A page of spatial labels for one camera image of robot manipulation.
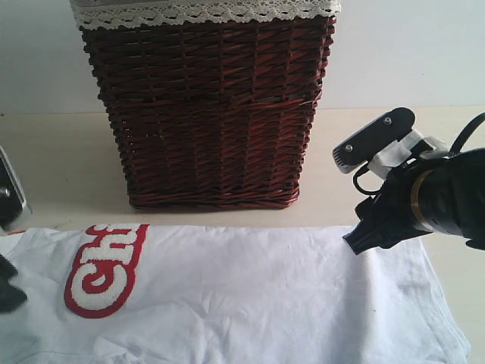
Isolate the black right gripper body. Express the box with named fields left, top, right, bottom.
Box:
left=356, top=161, right=428, bottom=249

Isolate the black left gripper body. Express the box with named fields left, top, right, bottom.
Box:
left=1, top=255, right=27, bottom=314

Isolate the white t-shirt red lettering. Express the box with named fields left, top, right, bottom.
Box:
left=1, top=224, right=471, bottom=363

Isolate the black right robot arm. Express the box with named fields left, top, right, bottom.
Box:
left=343, top=149, right=484, bottom=255

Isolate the brown wicker basket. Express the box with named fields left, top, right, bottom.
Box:
left=82, top=15, right=336, bottom=210

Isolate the cream lace basket liner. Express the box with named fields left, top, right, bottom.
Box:
left=70, top=1, right=341, bottom=30

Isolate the black right camera cable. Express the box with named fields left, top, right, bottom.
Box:
left=352, top=111, right=485, bottom=196

